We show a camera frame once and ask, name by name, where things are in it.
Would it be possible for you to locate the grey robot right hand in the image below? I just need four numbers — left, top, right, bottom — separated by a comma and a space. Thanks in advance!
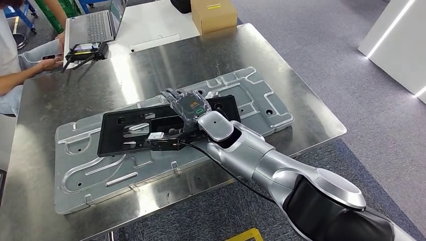
160, 88, 212, 129

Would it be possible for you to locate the black plastic panel part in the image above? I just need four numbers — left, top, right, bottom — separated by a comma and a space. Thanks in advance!
97, 94, 242, 158

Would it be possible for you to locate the stainless steel workbench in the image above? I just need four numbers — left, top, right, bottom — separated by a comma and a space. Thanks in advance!
0, 23, 348, 241

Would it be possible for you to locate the white flat board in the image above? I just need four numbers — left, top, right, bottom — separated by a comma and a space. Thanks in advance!
130, 34, 181, 53

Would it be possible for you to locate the white table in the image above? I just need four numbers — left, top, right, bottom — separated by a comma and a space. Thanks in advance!
63, 0, 201, 69

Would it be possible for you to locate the brown cardboard box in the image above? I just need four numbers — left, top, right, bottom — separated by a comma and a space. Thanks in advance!
190, 0, 238, 35

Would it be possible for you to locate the black bag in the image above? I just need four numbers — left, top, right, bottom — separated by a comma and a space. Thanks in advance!
170, 0, 192, 14

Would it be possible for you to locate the black router with antennas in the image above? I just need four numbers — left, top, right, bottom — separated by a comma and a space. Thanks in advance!
61, 42, 110, 74

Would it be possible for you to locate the grey stamped metal panel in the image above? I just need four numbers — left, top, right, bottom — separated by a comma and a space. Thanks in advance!
54, 66, 295, 215

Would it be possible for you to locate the silver laptop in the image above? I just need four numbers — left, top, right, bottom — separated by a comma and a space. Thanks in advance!
68, 0, 129, 48

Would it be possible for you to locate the yellow floor tape square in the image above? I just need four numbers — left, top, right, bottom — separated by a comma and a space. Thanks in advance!
225, 228, 264, 241

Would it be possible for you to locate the green plastic crate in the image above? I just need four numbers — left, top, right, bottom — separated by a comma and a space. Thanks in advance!
33, 0, 81, 34

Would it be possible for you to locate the black round stool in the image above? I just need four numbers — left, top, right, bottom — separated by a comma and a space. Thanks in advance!
13, 17, 29, 51

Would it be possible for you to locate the seated person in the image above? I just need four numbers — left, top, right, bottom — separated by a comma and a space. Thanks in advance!
0, 0, 67, 117

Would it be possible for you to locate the blue wheeled cart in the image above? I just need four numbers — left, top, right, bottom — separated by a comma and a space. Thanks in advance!
3, 0, 39, 34

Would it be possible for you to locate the white display stand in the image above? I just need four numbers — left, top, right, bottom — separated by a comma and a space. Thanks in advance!
358, 0, 426, 104

